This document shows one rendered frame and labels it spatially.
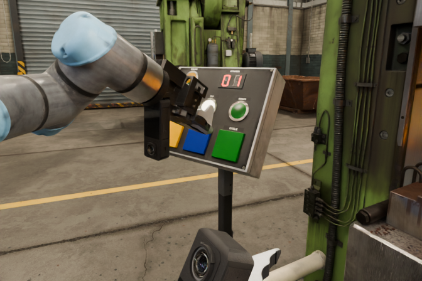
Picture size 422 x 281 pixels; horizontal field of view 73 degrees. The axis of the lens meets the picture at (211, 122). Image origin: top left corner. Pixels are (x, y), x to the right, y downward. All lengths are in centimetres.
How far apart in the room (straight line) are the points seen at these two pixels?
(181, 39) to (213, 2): 83
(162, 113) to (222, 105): 31
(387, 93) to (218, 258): 64
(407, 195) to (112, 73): 54
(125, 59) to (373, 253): 53
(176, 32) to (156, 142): 477
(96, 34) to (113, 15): 785
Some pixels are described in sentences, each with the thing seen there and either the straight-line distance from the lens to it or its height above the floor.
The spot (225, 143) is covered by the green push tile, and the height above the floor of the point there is 101.
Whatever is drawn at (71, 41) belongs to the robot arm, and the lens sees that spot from 40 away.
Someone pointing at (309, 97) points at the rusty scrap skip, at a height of 42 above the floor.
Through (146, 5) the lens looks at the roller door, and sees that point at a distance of 839.
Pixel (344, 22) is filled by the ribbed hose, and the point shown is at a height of 131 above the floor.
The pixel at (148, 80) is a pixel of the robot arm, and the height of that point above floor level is 119.
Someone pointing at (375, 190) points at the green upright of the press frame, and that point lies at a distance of 83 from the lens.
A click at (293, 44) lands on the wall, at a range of 1024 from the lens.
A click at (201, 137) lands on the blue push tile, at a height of 102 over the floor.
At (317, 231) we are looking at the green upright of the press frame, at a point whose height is 70.
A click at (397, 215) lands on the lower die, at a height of 94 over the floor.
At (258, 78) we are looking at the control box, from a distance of 77.
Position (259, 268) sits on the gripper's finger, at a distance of 33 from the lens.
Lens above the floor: 121
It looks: 12 degrees down
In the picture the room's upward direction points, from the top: straight up
